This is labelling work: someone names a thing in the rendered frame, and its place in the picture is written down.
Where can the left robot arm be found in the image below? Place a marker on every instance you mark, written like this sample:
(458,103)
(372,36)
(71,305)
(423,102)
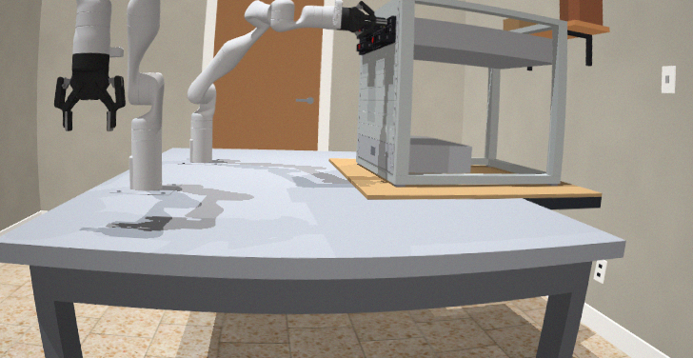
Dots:
(203,92)

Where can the tan wooden board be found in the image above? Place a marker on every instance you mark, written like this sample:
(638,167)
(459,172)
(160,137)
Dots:
(373,186)

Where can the grey metal rack frame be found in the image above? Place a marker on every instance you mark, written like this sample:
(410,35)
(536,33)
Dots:
(387,149)

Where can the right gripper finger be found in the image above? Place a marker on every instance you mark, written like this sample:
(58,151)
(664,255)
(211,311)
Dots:
(117,83)
(59,100)

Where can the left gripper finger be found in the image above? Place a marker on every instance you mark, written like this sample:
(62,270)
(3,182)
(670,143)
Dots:
(367,9)
(371,25)

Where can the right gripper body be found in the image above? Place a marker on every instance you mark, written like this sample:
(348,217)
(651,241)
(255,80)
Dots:
(90,67)

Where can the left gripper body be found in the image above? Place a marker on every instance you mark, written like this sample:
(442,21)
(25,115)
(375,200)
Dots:
(348,14)

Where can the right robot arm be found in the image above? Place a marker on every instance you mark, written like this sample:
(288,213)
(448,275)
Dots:
(92,35)

